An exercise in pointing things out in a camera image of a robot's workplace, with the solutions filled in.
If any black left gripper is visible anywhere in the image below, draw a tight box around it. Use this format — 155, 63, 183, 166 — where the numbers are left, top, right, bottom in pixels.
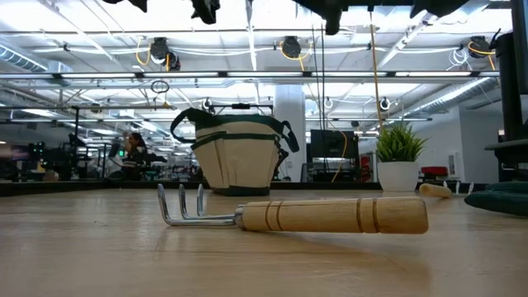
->
190, 0, 222, 25

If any cream green canvas gardening bag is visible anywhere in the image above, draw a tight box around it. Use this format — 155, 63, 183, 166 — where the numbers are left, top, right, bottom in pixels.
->
169, 107, 301, 197

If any green plant in white pot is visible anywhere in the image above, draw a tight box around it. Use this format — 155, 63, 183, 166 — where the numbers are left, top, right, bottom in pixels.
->
374, 121, 428, 193

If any black wall screen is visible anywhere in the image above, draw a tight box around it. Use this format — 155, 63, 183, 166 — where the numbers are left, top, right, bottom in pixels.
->
309, 129, 361, 160

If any white building pillar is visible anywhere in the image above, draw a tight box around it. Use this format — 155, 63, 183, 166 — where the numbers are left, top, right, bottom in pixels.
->
274, 84, 307, 182

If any hand fork wooden handle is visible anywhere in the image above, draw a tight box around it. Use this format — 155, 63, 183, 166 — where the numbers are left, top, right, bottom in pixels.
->
418, 180, 475, 200

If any grey desk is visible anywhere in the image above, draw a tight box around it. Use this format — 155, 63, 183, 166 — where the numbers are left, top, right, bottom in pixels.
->
484, 139, 528, 183

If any hanging yellow cord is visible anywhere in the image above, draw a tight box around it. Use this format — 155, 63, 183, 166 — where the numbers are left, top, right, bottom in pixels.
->
368, 11, 384, 134

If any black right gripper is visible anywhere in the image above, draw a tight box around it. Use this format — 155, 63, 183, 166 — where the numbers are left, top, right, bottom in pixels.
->
292, 0, 368, 36

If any person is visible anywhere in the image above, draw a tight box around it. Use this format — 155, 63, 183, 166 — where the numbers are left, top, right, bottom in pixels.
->
119, 130, 149, 182

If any black ceiling cord reel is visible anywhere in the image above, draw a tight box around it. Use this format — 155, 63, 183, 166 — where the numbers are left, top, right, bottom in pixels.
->
281, 35, 303, 59
468, 35, 493, 59
148, 36, 182, 72

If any black aluminium table frame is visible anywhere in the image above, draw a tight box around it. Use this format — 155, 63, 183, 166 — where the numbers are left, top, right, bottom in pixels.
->
0, 180, 465, 197

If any three-prong hand rake wooden handle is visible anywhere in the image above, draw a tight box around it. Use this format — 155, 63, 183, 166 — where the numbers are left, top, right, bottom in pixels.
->
156, 182, 430, 235

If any red box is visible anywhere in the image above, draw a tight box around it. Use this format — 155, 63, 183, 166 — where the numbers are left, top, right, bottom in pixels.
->
420, 166, 450, 177

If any long ceiling light strip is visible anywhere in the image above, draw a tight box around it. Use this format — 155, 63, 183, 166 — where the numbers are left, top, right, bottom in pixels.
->
0, 70, 500, 80

